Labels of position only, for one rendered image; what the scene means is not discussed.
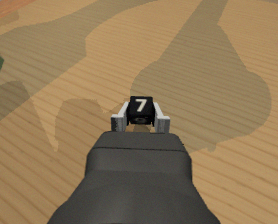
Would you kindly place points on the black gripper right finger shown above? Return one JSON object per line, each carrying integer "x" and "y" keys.
{"x": 160, "y": 122}

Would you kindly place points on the black cube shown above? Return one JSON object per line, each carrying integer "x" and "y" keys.
{"x": 141, "y": 110}

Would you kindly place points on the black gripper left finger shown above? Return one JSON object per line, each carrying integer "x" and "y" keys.
{"x": 121, "y": 120}

